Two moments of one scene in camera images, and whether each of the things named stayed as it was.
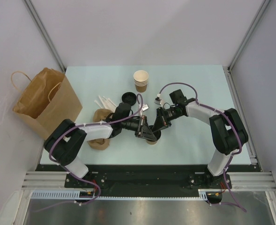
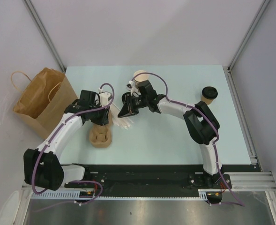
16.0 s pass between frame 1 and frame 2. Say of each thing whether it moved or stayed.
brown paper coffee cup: moved
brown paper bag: stayed
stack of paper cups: stayed
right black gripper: moved
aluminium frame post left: stayed
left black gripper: moved
